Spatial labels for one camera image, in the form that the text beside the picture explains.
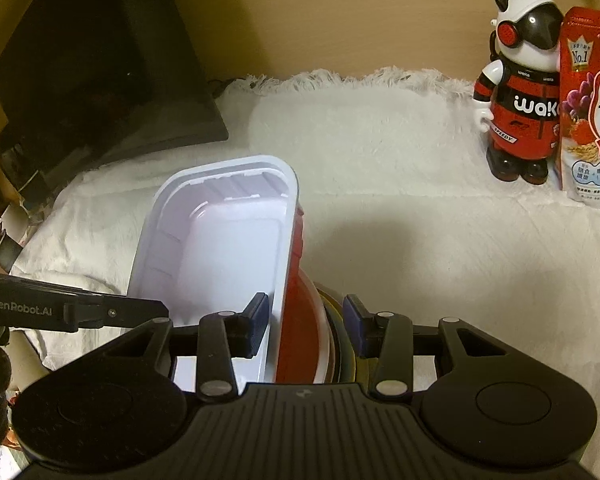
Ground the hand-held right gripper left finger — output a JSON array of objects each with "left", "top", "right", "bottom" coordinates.
[{"left": 102, "top": 292, "right": 271, "bottom": 401}]

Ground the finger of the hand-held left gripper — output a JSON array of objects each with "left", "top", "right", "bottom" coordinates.
[{"left": 62, "top": 295, "right": 171, "bottom": 334}]

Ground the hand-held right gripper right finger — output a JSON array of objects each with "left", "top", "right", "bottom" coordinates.
[{"left": 343, "top": 294, "right": 526, "bottom": 400}]

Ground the white bowl with yellow rim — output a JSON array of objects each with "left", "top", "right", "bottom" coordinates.
[{"left": 330, "top": 287, "right": 368, "bottom": 385}]

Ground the red rectangular tray white inside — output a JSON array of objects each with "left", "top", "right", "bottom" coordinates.
[{"left": 127, "top": 155, "right": 328, "bottom": 386}]

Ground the small white box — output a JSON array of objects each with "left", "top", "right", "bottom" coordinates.
[{"left": 0, "top": 205, "right": 36, "bottom": 271}]

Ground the white fringed blanket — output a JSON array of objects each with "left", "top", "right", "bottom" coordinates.
[{"left": 0, "top": 66, "right": 600, "bottom": 461}]

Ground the red and black robot figure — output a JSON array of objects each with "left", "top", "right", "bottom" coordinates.
[{"left": 474, "top": 0, "right": 566, "bottom": 183}]

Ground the red cereal bag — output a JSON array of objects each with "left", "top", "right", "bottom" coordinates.
[{"left": 557, "top": 6, "right": 600, "bottom": 211}]

